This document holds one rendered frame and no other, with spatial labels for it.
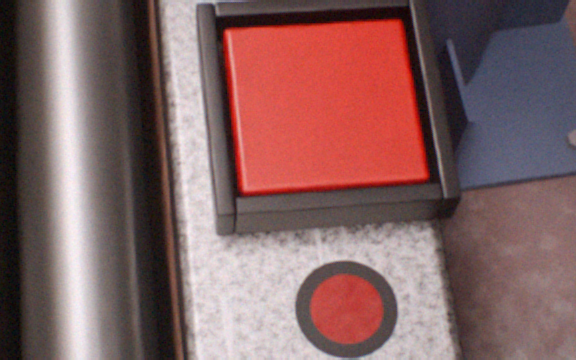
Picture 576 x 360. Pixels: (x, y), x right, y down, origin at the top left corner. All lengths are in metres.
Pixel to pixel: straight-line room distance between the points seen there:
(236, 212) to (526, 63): 1.15
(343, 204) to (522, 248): 1.05
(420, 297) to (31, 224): 0.12
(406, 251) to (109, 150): 0.10
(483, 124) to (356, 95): 1.07
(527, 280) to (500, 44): 0.28
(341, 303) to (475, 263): 1.02
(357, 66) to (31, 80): 0.11
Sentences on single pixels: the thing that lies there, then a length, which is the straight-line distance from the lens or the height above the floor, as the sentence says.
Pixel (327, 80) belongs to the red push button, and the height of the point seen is 0.93.
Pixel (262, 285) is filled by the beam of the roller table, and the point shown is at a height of 0.92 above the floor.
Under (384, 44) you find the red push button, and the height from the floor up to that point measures 0.93.
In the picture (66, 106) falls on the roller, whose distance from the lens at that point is 0.43.
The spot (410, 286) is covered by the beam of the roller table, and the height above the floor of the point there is 0.91.
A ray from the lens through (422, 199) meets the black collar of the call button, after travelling 0.41.
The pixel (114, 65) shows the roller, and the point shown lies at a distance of 0.44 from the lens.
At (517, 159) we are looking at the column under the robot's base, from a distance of 1.48.
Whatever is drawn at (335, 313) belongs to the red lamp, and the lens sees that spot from 0.41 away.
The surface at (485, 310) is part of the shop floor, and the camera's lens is 1.42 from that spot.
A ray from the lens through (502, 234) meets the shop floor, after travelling 1.45.
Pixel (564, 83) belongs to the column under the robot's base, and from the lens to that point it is 1.54.
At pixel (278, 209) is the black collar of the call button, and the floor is 0.93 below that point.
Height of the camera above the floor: 1.30
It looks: 64 degrees down
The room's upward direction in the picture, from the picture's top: 10 degrees clockwise
